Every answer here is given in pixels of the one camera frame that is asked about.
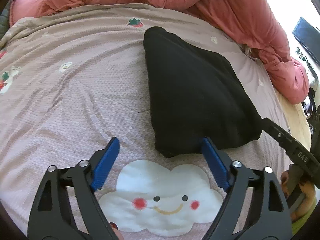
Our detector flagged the black printed t-shirt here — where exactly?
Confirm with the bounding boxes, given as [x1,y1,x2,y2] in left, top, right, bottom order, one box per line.
[143,27,262,158]

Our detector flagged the person's right hand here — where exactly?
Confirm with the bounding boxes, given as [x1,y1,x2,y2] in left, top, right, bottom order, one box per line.
[280,164,316,223]

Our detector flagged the person's left hand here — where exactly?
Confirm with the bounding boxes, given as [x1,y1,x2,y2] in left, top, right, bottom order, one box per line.
[109,222,124,240]

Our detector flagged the yellow mattress sheet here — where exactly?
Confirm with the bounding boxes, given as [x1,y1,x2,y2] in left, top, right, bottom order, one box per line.
[275,90,311,150]

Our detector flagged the mauve cartoon print bedsheet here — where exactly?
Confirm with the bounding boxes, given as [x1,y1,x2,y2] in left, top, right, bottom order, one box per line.
[1,4,290,239]

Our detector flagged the black monitor screen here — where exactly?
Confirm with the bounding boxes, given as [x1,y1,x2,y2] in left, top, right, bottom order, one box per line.
[292,17,320,66]

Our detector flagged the pink quilted comforter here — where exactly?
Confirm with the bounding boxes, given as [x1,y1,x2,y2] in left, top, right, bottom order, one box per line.
[9,0,309,104]

